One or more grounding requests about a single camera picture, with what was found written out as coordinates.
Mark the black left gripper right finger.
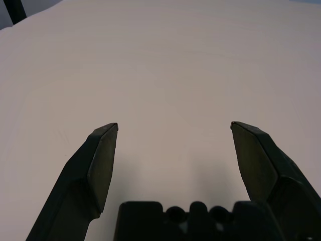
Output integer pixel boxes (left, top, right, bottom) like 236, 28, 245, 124
230, 122, 321, 241

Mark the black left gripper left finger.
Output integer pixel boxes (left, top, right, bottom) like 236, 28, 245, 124
25, 122, 119, 241

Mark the black metal pole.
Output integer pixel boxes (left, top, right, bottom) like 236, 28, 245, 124
5, 0, 28, 26

